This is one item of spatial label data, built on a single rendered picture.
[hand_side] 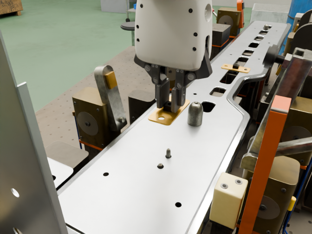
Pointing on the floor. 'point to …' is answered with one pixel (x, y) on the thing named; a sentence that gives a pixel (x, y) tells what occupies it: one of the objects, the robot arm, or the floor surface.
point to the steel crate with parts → (10, 7)
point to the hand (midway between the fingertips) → (170, 95)
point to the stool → (130, 26)
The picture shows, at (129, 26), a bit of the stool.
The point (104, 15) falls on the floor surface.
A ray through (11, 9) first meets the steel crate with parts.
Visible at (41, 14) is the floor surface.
